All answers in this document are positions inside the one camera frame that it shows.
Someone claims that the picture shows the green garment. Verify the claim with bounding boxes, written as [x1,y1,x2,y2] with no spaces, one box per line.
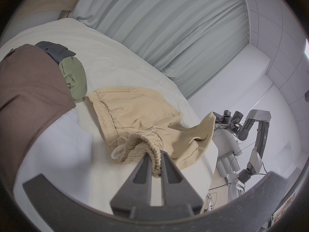
[59,56,88,103]

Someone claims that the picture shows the white garment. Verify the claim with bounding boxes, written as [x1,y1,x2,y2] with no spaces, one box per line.
[13,109,93,198]

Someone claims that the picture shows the brown garment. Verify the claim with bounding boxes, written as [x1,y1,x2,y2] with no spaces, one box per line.
[0,44,76,193]

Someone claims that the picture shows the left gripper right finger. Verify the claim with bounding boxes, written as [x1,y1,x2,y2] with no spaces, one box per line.
[160,151,203,216]

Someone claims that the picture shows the black garment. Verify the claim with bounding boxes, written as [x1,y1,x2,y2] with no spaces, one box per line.
[34,41,76,65]

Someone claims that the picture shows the bed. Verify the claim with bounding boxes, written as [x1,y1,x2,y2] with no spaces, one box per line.
[0,0,219,216]

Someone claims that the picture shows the pale green curtain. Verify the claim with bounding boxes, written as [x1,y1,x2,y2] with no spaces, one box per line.
[69,0,250,98]

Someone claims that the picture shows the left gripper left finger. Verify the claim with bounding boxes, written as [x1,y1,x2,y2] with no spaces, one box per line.
[110,152,154,218]

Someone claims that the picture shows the tan shorts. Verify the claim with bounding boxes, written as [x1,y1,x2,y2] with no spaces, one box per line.
[85,87,216,178]

